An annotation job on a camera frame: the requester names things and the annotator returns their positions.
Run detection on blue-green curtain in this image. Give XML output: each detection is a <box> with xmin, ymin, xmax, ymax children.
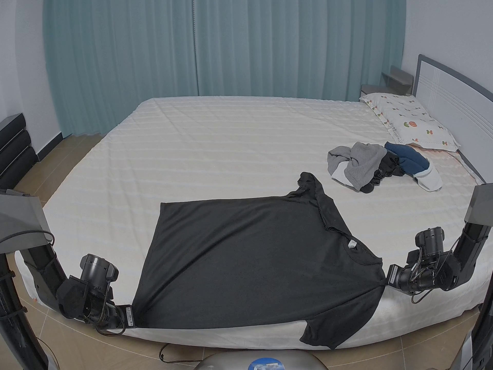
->
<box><xmin>194</xmin><ymin>0</ymin><xmax>407</xmax><ymax>101</ymax></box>
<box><xmin>42</xmin><ymin>0</ymin><xmax>199</xmax><ymax>138</ymax></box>

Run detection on grey bedside table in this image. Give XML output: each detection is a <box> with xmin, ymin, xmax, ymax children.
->
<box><xmin>360</xmin><ymin>66</ymin><xmax>414</xmax><ymax>96</ymax></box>

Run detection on white printed pillow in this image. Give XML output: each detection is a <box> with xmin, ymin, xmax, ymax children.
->
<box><xmin>359</xmin><ymin>92</ymin><xmax>461</xmax><ymax>153</ymax></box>

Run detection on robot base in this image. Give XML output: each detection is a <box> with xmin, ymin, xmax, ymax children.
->
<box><xmin>193</xmin><ymin>352</ymin><xmax>325</xmax><ymax>370</ymax></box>

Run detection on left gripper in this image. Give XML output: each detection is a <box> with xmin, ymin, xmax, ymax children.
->
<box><xmin>91</xmin><ymin>304</ymin><xmax>125</xmax><ymax>330</ymax></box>

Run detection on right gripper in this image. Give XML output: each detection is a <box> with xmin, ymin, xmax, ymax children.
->
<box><xmin>399</xmin><ymin>267</ymin><xmax>424</xmax><ymax>294</ymax></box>

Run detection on bed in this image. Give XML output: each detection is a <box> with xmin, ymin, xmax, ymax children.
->
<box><xmin>13</xmin><ymin>54</ymin><xmax>493</xmax><ymax>355</ymax></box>

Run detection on black cable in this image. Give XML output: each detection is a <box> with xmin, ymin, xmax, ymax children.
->
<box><xmin>0</xmin><ymin>228</ymin><xmax>128</xmax><ymax>337</ymax></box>
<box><xmin>408</xmin><ymin>285</ymin><xmax>438</xmax><ymax>304</ymax></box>
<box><xmin>159</xmin><ymin>343</ymin><xmax>202</xmax><ymax>366</ymax></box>

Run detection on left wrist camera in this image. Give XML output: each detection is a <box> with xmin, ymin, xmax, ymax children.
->
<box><xmin>122</xmin><ymin>304</ymin><xmax>138</xmax><ymax>328</ymax></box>

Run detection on black T-shirt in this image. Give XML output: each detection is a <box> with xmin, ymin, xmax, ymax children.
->
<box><xmin>131</xmin><ymin>171</ymin><xmax>387</xmax><ymax>350</ymax></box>

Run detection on pile of clothes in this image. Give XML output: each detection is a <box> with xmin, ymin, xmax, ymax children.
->
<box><xmin>327</xmin><ymin>141</ymin><xmax>443</xmax><ymax>195</ymax></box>

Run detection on black chest of drawers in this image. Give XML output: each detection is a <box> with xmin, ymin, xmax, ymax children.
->
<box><xmin>0</xmin><ymin>113</ymin><xmax>38</xmax><ymax>192</ymax></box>

